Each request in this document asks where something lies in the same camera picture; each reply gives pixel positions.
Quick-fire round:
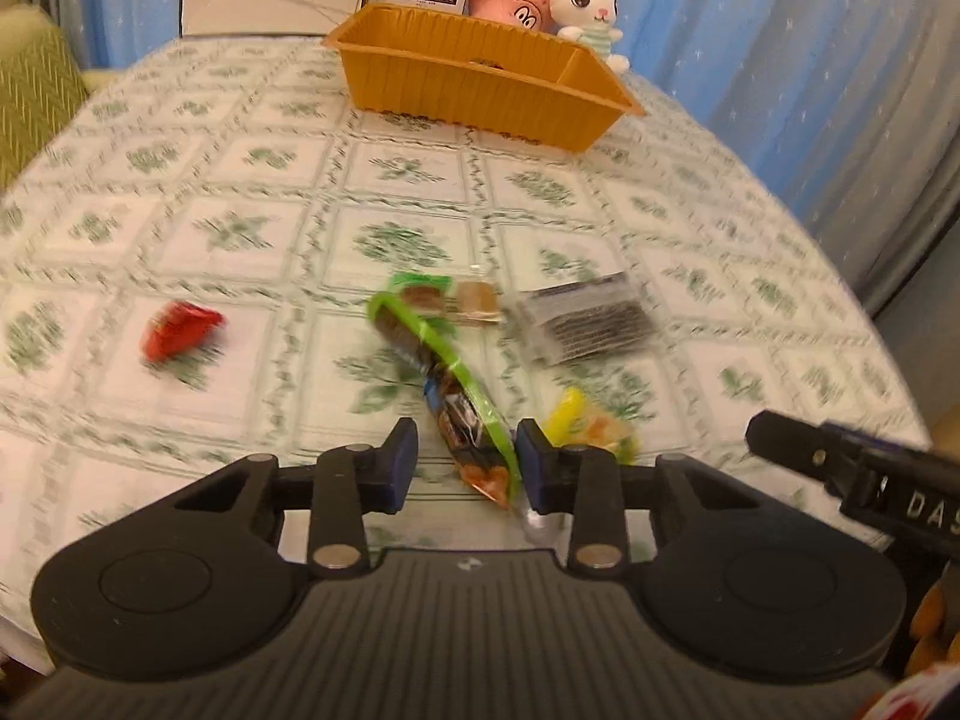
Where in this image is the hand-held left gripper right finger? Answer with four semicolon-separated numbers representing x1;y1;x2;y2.
516;418;766;580

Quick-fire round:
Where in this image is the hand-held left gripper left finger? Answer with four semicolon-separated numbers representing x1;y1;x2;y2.
169;418;419;580

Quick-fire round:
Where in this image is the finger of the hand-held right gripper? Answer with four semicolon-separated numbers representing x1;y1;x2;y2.
746;409;871;500

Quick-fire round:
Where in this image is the yellow green snack packet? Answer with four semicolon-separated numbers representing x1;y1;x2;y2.
541;388;640;462

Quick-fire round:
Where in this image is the long green snack packet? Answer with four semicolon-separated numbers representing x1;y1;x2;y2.
366;292;560;541

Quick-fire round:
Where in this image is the dark clear snack packet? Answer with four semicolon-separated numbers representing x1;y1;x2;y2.
516;272;662;366

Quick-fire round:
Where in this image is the small green clear candy packet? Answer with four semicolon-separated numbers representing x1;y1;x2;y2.
388;274;502;329

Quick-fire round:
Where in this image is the red candy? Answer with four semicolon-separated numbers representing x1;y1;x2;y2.
141;301;227;362

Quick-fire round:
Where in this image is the orange plastic tray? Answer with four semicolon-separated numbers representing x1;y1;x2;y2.
324;2;646;155

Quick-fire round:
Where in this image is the person's right hand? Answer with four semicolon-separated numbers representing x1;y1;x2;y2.
904;570;960;680

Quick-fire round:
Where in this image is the floral checked tablecloth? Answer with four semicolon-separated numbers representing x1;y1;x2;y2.
0;37;935;691

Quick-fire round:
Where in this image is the blue star-print curtain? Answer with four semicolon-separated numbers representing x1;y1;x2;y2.
22;0;960;331

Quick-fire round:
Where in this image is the white bunny plush toy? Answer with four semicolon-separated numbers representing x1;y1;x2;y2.
541;0;631;74

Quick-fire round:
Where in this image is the green chevron cushion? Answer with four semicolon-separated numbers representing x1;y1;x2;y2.
0;15;89;188

